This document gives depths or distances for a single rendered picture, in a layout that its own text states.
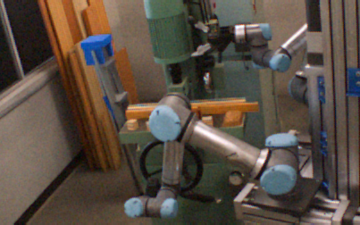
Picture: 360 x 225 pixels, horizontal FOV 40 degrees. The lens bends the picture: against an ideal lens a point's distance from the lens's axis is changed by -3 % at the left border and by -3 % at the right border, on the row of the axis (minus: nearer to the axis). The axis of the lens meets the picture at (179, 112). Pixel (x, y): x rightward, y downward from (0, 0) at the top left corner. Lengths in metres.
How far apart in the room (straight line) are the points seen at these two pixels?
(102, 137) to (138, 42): 1.42
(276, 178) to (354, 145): 0.37
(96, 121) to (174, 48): 1.71
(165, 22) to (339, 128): 0.89
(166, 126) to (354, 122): 0.67
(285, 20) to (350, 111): 2.83
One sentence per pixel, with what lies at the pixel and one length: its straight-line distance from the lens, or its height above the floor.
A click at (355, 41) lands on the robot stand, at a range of 1.74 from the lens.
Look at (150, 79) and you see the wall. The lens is 5.10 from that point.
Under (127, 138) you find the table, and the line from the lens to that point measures 2.42.
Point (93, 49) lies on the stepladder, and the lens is 3.16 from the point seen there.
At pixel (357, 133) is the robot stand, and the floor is 1.03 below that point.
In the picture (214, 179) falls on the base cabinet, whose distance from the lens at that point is 2.43.
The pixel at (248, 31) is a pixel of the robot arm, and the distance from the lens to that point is 2.12.
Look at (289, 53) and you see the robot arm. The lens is 2.06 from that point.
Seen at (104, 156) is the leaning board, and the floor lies 0.13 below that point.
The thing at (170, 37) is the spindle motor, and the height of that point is 1.32.
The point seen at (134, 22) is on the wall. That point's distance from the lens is 4.96.
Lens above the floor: 1.89
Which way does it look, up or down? 23 degrees down
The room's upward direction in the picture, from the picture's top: 10 degrees counter-clockwise
